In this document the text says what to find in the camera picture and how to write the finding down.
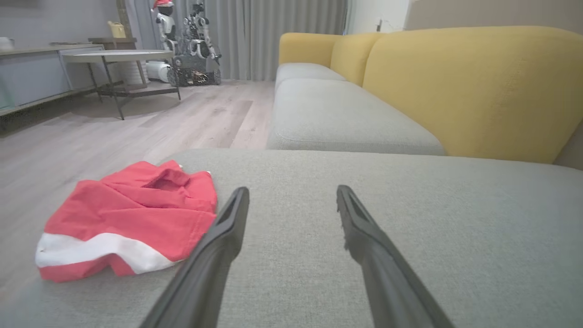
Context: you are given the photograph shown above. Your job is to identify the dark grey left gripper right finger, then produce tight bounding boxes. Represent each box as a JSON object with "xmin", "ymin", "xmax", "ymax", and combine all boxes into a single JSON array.
[{"xmin": 336, "ymin": 184, "xmax": 456, "ymax": 328}]

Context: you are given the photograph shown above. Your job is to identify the short grey sofa seat cushion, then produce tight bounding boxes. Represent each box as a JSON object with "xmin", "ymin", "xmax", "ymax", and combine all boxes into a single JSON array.
[{"xmin": 275, "ymin": 62, "xmax": 348, "ymax": 94}]

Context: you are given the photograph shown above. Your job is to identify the large grey sofa seat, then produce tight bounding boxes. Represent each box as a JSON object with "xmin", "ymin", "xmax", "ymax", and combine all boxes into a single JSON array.
[{"xmin": 0, "ymin": 149, "xmax": 583, "ymax": 328}]

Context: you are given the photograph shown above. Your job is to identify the long grey sofa seat cushion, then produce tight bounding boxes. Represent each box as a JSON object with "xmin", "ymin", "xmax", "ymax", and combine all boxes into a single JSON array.
[{"xmin": 266, "ymin": 78, "xmax": 446, "ymax": 156}]

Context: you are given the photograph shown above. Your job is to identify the white robot with santa hat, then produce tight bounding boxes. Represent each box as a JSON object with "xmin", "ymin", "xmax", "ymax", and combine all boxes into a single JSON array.
[{"xmin": 151, "ymin": 0, "xmax": 179, "ymax": 53}]

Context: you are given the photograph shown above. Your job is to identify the white round bin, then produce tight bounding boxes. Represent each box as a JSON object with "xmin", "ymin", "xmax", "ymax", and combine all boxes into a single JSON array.
[{"xmin": 146, "ymin": 61, "xmax": 173, "ymax": 83}]

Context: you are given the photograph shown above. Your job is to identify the red shorts with white stripe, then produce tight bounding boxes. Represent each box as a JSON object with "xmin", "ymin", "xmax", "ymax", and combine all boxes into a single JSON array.
[{"xmin": 36, "ymin": 160, "xmax": 218, "ymax": 283}]

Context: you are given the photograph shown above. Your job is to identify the white robot on wheeled base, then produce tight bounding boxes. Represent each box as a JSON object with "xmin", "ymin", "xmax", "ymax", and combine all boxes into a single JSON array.
[{"xmin": 168, "ymin": 2, "xmax": 223, "ymax": 87}]

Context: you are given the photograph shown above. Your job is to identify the small yellow sofa back cushion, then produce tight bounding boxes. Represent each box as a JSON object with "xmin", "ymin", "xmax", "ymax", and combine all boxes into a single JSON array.
[{"xmin": 330, "ymin": 33, "xmax": 388, "ymax": 87}]

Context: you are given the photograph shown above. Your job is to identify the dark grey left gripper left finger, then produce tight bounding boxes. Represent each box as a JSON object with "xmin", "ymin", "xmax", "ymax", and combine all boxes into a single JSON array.
[{"xmin": 139, "ymin": 187, "xmax": 250, "ymax": 328}]

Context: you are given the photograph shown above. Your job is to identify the grey pleated curtain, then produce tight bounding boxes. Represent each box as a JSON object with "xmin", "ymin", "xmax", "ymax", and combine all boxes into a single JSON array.
[{"xmin": 125, "ymin": 0, "xmax": 349, "ymax": 82}]

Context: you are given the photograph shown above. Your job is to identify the yellow sofa end cushion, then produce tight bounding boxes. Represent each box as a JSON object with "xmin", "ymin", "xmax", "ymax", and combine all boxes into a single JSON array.
[{"xmin": 279, "ymin": 32, "xmax": 342, "ymax": 68}]

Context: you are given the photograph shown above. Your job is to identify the large yellow sofa back cushion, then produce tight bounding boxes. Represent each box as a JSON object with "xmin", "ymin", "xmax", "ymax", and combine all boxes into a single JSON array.
[{"xmin": 363, "ymin": 26, "xmax": 583, "ymax": 164}]

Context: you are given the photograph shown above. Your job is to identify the low grey tv cabinet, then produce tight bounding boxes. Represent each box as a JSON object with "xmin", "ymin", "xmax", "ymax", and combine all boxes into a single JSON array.
[{"xmin": 0, "ymin": 43, "xmax": 106, "ymax": 118}]

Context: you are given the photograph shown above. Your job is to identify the grey sofa back panel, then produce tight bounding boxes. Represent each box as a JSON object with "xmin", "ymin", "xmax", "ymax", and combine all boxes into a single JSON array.
[{"xmin": 553, "ymin": 119, "xmax": 583, "ymax": 171}]

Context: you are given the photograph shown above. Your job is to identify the coffee table with black legs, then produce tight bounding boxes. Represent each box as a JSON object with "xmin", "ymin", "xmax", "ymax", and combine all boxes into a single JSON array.
[{"xmin": 59, "ymin": 49, "xmax": 182, "ymax": 121}]

